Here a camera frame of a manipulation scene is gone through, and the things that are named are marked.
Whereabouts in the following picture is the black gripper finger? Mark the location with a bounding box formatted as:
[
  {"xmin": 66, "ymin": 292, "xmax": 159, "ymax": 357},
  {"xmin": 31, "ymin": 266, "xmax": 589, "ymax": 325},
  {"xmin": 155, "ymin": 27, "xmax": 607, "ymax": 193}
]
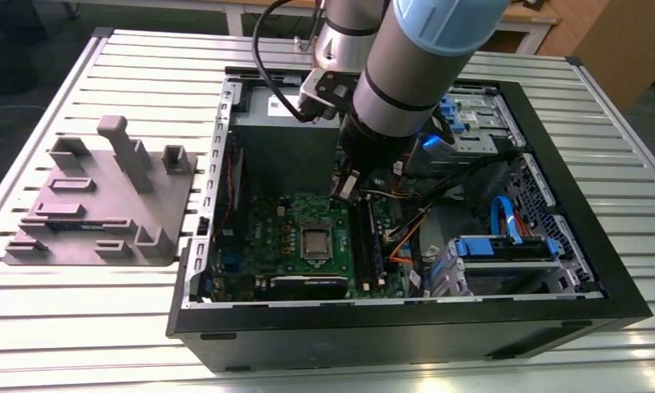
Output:
[{"xmin": 330, "ymin": 167, "xmax": 362, "ymax": 205}]

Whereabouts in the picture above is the metal socket cover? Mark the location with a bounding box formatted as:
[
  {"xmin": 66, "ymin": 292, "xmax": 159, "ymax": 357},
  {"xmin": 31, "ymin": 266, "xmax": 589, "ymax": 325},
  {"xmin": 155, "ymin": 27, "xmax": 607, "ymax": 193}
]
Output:
[{"xmin": 297, "ymin": 220, "xmax": 338, "ymax": 264}]

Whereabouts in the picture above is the silver CPU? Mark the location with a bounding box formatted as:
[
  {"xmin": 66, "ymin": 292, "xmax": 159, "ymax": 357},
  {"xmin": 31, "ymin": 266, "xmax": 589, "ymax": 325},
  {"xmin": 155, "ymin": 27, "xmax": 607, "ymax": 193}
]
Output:
[{"xmin": 302, "ymin": 228, "xmax": 333, "ymax": 255}]

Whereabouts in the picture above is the grey power supply unit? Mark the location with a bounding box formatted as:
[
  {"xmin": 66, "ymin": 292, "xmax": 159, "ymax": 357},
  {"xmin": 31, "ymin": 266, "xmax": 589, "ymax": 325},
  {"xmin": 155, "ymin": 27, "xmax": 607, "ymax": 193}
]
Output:
[{"xmin": 230, "ymin": 86, "xmax": 342, "ymax": 185}]

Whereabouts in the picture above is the black RAM slot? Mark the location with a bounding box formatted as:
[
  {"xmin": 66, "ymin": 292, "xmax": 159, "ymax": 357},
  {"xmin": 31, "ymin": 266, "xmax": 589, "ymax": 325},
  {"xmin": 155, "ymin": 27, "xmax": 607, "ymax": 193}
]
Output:
[
  {"xmin": 369, "ymin": 195, "xmax": 389, "ymax": 290},
  {"xmin": 348, "ymin": 202, "xmax": 366, "ymax": 290},
  {"xmin": 362, "ymin": 196, "xmax": 381, "ymax": 290},
  {"xmin": 356, "ymin": 200, "xmax": 374, "ymax": 290}
]

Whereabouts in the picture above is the blue plastic drive carrier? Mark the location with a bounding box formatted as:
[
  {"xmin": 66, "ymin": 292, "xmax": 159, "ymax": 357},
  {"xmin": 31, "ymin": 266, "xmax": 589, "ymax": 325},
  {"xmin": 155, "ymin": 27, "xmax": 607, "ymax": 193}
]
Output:
[{"xmin": 437, "ymin": 94, "xmax": 465, "ymax": 134}]

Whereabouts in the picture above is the metal drive cage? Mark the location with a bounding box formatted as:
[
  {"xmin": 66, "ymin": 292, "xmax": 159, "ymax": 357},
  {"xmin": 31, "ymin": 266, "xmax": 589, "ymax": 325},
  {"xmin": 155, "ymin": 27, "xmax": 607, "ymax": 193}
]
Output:
[
  {"xmin": 424, "ymin": 235, "xmax": 601, "ymax": 299},
  {"xmin": 413, "ymin": 84, "xmax": 525, "ymax": 178}
]

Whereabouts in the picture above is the green motherboard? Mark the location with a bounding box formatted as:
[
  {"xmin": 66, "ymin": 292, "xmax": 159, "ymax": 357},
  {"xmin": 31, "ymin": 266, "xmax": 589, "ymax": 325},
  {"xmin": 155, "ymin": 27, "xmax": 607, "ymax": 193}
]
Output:
[{"xmin": 210, "ymin": 179, "xmax": 412, "ymax": 303}]

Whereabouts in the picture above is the black graphics card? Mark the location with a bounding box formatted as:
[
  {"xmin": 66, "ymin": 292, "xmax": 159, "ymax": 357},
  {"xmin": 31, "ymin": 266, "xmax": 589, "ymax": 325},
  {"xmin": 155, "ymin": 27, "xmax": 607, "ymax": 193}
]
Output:
[{"xmin": 254, "ymin": 273, "xmax": 352, "ymax": 303}]

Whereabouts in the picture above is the blue board connector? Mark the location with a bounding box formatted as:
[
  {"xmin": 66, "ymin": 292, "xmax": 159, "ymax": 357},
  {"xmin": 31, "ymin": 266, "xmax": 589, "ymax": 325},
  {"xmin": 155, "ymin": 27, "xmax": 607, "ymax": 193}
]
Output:
[{"xmin": 221, "ymin": 251, "xmax": 242, "ymax": 276}]

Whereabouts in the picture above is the hard disk in blue carrier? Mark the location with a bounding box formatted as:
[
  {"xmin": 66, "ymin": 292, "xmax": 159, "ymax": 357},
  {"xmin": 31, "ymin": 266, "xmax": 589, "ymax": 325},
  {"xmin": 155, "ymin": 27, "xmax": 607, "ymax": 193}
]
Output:
[{"xmin": 449, "ymin": 236, "xmax": 561, "ymax": 263}]

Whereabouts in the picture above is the black PC case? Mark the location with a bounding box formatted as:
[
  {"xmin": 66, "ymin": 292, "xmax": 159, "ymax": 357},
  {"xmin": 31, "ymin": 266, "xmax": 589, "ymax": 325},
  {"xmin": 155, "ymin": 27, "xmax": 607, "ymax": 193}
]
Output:
[{"xmin": 165, "ymin": 65, "xmax": 655, "ymax": 373}]

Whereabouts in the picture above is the grey parts rack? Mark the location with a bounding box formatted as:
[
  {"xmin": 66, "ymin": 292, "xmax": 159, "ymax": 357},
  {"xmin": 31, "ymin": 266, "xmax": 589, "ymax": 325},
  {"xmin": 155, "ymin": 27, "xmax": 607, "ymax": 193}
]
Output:
[{"xmin": 2, "ymin": 114, "xmax": 201, "ymax": 268}]

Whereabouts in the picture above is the RAM stick with label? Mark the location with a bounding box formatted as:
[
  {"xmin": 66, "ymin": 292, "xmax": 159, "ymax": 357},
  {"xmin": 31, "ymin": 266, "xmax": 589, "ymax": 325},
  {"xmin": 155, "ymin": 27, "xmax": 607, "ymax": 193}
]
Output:
[{"xmin": 20, "ymin": 219, "xmax": 127, "ymax": 232}]

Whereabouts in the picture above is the brown wooden cabinet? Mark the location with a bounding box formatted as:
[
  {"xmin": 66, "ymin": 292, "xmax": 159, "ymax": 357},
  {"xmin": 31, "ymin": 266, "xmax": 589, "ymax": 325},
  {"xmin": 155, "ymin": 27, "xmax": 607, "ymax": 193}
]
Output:
[{"xmin": 533, "ymin": 0, "xmax": 655, "ymax": 114}]

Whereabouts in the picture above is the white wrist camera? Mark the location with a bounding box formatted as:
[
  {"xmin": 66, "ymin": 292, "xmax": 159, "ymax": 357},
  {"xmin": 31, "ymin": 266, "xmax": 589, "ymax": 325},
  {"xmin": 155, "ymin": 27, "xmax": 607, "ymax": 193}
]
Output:
[
  {"xmin": 417, "ymin": 133, "xmax": 458, "ymax": 157},
  {"xmin": 297, "ymin": 69, "xmax": 358, "ymax": 123}
]

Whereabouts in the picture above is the black power cable bundle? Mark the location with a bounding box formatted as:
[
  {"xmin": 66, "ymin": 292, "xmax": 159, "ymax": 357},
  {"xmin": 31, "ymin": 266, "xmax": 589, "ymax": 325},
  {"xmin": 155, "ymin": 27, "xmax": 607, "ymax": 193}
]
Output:
[{"xmin": 386, "ymin": 151, "xmax": 525, "ymax": 241}]

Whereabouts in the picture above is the orange flat wire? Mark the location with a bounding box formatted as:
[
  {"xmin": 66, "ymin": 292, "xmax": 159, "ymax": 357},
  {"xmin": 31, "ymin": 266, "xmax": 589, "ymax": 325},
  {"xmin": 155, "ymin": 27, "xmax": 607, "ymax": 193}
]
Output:
[{"xmin": 389, "ymin": 219, "xmax": 429, "ymax": 264}]

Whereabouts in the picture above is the blue flat wire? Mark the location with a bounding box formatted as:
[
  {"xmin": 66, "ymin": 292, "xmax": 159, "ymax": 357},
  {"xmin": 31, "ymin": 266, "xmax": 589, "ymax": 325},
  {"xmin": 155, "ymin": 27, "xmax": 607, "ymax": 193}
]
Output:
[{"xmin": 489, "ymin": 196, "xmax": 525, "ymax": 246}]

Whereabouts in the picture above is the black camera cable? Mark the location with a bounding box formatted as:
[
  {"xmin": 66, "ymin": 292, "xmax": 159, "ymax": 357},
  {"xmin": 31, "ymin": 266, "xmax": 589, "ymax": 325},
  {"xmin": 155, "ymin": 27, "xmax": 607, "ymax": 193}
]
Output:
[{"xmin": 249, "ymin": 0, "xmax": 321, "ymax": 124}]

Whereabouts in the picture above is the wooden desk white frame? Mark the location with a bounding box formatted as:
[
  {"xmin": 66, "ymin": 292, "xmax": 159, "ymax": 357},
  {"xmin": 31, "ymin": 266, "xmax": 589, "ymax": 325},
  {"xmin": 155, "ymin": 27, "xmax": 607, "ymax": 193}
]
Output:
[{"xmin": 217, "ymin": 0, "xmax": 561, "ymax": 56}]

